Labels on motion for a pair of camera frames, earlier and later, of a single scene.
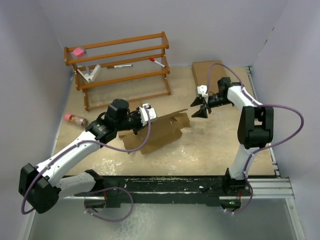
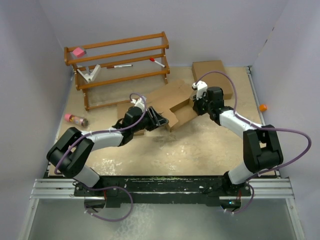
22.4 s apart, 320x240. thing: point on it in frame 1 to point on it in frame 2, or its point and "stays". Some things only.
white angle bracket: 90,77 stays
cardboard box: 163,130 to 174,100
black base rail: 204,190 stays
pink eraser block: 78,52 stays
